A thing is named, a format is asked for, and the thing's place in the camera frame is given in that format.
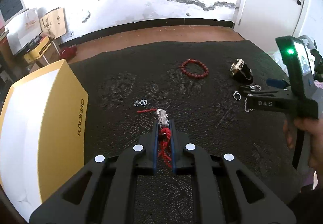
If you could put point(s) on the framed blackboard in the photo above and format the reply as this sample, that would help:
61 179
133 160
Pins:
11 8

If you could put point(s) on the white plastic bag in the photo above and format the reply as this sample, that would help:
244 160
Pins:
276 55

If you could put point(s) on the yellow flat box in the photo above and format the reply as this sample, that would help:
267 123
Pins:
38 51

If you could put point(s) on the right hand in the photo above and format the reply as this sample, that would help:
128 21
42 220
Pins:
304 136

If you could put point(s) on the black patterned tablecloth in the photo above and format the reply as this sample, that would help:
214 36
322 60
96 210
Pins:
192 83

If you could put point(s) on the yellow white cardboard box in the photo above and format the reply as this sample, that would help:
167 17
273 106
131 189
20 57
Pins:
42 135

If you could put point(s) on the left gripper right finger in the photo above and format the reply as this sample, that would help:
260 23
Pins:
224 190

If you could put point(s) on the white paper shopping bag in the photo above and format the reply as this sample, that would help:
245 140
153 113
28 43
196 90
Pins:
23 29

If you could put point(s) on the brown kraft paper bag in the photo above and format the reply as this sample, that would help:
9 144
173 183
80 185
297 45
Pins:
53 23

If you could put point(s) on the white door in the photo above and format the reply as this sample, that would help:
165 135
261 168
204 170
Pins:
262 21

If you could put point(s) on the small silver earring charm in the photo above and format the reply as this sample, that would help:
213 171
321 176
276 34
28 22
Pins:
142 102

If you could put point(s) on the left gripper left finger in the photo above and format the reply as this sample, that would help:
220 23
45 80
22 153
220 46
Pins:
104 190

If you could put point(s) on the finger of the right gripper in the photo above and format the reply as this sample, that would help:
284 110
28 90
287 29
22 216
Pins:
251 90
276 83

